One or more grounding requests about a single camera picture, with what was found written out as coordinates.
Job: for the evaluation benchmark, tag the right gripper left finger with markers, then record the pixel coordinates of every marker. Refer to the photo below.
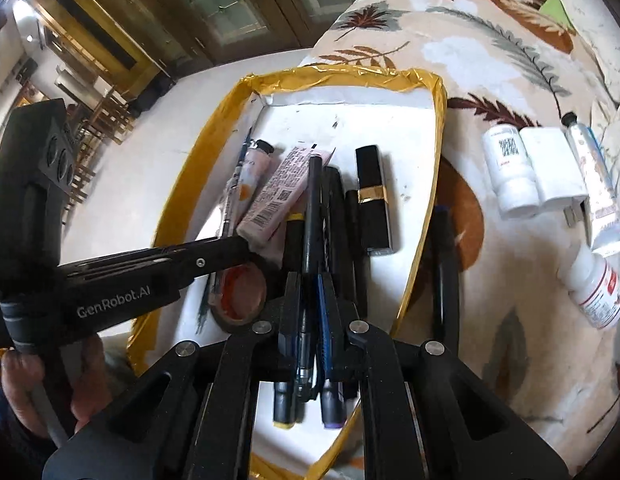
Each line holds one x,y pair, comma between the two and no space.
190,416

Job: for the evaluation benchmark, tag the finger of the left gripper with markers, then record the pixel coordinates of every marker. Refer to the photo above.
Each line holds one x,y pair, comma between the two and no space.
185,261

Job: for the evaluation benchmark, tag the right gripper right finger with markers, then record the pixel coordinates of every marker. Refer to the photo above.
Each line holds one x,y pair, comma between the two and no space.
427,415

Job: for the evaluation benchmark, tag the black electrical tape roll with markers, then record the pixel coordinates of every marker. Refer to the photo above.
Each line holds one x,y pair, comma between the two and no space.
236,296

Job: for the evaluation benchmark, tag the black marker yellow caps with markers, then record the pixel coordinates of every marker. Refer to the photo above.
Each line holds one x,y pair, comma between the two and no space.
284,404

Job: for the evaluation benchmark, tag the clear ballpoint pen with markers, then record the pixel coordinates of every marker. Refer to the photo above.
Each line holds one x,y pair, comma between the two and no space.
227,227

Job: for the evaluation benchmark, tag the pink white cream tube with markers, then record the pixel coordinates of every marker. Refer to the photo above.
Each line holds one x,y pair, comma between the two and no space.
279,193

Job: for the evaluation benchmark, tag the white pill bottle red label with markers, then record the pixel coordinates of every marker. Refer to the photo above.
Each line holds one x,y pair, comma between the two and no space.
592,284

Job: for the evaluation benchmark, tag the black marker purple caps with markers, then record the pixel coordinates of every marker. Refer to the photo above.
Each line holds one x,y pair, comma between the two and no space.
333,404

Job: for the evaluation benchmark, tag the thin black pen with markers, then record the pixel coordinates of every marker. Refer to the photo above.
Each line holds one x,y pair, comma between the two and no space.
312,257

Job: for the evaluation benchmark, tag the black gold lipstick tube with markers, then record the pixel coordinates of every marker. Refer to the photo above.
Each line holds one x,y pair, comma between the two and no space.
373,201

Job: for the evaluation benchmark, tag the silver hand cream tube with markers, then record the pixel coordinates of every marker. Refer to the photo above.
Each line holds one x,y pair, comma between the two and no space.
602,214

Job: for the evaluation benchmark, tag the long black pen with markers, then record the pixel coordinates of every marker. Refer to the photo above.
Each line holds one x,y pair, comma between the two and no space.
357,252

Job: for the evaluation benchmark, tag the person's left hand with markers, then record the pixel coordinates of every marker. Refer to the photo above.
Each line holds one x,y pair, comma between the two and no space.
21,373

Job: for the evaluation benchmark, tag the wooden glass wardrobe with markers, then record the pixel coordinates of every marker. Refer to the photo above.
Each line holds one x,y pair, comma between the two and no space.
140,47

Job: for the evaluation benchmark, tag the white USB charger block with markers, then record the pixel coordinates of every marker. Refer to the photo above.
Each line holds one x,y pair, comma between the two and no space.
557,173

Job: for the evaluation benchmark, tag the white foam box yellow tape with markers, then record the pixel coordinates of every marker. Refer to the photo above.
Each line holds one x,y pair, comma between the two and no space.
188,190

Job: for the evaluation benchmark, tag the cream leaf print duvet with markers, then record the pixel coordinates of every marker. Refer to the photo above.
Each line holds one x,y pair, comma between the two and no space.
594,23

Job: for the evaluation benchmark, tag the leaf pattern fleece blanket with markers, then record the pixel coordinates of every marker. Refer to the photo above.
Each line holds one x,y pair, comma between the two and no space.
519,63

